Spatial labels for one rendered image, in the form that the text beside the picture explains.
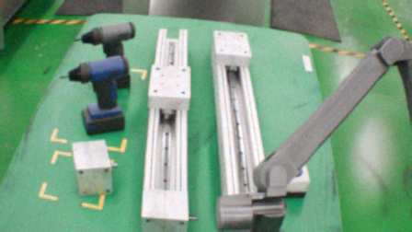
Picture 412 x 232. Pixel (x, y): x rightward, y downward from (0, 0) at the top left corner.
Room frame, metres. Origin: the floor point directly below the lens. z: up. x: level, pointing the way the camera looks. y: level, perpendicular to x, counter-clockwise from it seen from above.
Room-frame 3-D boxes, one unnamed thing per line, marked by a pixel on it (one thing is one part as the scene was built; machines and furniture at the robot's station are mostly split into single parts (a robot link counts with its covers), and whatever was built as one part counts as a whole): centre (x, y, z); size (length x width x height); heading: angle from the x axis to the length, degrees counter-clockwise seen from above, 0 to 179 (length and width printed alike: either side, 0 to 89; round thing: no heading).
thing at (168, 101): (1.23, 0.11, 0.87); 0.16 x 0.11 x 0.07; 6
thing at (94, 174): (0.91, 0.25, 0.83); 0.11 x 0.10 x 0.10; 111
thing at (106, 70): (1.13, 0.31, 0.89); 0.20 x 0.08 x 0.22; 117
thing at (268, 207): (0.65, -0.13, 1.01); 0.07 x 0.06 x 0.07; 100
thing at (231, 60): (1.49, -0.06, 0.87); 0.16 x 0.11 x 0.07; 6
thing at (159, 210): (0.78, 0.05, 0.83); 0.12 x 0.09 x 0.10; 96
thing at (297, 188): (0.98, -0.23, 0.81); 0.10 x 0.08 x 0.06; 96
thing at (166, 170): (1.23, 0.11, 0.82); 0.80 x 0.10 x 0.09; 6
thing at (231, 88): (1.24, -0.08, 0.82); 0.80 x 0.10 x 0.09; 6
